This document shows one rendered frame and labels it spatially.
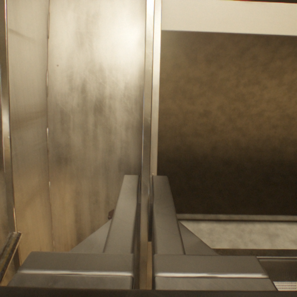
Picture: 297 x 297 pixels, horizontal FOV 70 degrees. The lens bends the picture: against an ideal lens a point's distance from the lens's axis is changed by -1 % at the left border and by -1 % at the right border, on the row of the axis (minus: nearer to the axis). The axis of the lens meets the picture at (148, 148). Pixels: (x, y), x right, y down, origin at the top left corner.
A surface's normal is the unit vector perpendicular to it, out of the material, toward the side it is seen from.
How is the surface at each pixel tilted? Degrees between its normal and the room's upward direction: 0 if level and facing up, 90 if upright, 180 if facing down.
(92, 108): 11
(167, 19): 0
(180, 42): 43
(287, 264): 85
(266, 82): 23
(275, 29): 0
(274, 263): 85
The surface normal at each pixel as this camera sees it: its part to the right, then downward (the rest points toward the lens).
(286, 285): 0.02, -0.45
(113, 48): 0.01, 0.03
